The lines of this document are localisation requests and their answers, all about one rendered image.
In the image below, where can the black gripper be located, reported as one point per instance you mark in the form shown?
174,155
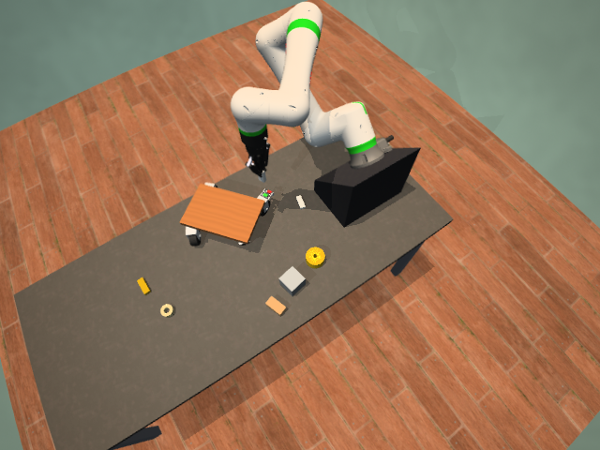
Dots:
259,161

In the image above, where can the orange wooden dolly on black caster wheels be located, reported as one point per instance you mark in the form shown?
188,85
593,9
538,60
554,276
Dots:
224,213

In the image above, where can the roll of masking tape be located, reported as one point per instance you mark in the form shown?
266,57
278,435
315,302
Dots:
170,313

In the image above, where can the yellow short cylinder with center hole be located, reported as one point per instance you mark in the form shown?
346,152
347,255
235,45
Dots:
315,257

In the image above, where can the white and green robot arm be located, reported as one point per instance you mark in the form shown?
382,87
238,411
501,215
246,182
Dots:
292,40

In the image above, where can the orange rectangular block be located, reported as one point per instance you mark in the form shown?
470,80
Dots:
275,306

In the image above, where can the yellow rectangular block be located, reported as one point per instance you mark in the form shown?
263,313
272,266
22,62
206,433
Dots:
144,286

